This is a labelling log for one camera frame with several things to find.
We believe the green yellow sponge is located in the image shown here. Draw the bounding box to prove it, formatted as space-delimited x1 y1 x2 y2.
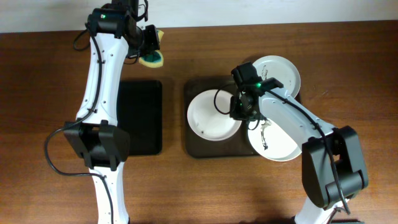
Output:
138 29 164 68

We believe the white plate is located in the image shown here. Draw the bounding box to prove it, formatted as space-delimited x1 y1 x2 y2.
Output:
248 119 302 162

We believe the grey plate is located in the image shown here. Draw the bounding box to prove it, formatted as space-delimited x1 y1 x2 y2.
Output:
253 55 301 97

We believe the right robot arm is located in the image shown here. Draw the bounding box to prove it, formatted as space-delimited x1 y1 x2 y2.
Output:
230 85 369 223

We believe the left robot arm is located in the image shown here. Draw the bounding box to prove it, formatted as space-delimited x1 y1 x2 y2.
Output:
64 4 164 223

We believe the dark brown serving tray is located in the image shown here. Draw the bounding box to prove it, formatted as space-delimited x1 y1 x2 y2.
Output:
183 76 259 159

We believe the black sponge tray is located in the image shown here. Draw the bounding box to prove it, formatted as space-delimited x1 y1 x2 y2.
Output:
117 80 162 156

